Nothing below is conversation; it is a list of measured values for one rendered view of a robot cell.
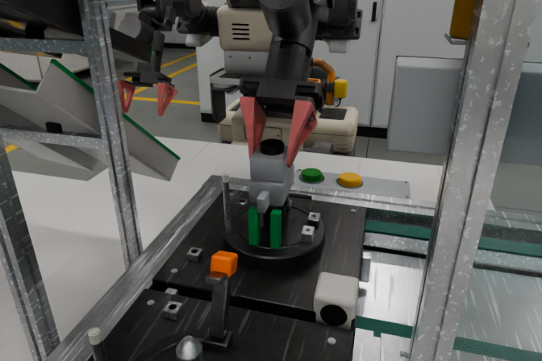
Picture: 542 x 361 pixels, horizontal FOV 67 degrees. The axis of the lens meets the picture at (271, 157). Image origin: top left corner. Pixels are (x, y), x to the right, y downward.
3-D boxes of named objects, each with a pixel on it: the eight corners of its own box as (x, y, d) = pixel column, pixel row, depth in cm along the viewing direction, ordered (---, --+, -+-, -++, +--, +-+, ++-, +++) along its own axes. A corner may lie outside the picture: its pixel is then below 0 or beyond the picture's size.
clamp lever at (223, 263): (211, 328, 39) (218, 249, 38) (231, 333, 38) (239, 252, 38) (195, 346, 35) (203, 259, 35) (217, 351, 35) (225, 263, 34)
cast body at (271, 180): (263, 178, 57) (262, 131, 54) (293, 182, 56) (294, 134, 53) (243, 210, 50) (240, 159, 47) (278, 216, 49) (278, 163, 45)
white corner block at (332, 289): (318, 296, 49) (319, 269, 47) (356, 304, 48) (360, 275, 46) (311, 325, 45) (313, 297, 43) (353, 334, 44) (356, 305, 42)
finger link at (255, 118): (285, 159, 47) (298, 84, 49) (227, 151, 49) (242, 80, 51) (294, 173, 53) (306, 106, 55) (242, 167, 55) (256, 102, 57)
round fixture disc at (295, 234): (242, 205, 65) (241, 194, 64) (331, 218, 61) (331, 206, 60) (206, 260, 52) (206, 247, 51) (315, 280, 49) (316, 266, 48)
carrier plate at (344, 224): (224, 197, 71) (223, 186, 70) (365, 217, 65) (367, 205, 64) (152, 292, 50) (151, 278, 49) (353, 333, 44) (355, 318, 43)
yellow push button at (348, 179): (339, 180, 77) (340, 170, 76) (361, 183, 76) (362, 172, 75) (336, 190, 73) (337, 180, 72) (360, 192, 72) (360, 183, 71)
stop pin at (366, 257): (360, 275, 56) (362, 251, 55) (368, 276, 56) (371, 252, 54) (359, 281, 55) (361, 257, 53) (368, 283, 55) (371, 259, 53)
